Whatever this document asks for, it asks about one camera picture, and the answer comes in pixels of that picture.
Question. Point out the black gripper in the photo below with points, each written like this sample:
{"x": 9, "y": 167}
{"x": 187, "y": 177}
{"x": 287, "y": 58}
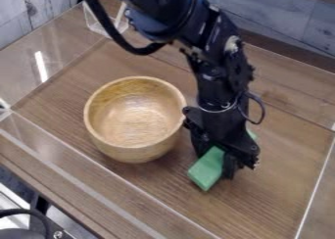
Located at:
{"x": 223, "y": 129}

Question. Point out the green rectangular block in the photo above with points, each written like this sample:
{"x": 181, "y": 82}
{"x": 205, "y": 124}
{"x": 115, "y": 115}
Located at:
{"x": 206, "y": 170}

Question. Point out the wooden bowl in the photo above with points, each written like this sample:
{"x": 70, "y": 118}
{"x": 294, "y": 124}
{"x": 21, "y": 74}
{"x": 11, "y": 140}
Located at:
{"x": 134, "y": 118}

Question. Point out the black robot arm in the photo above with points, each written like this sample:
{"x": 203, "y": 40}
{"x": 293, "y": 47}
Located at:
{"x": 206, "y": 34}

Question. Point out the clear acrylic corner bracket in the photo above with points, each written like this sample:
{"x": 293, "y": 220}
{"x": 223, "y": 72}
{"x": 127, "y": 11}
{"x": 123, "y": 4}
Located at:
{"x": 102, "y": 23}

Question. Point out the black stand with cable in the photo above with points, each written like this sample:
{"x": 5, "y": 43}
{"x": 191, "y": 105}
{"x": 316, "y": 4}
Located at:
{"x": 25, "y": 223}

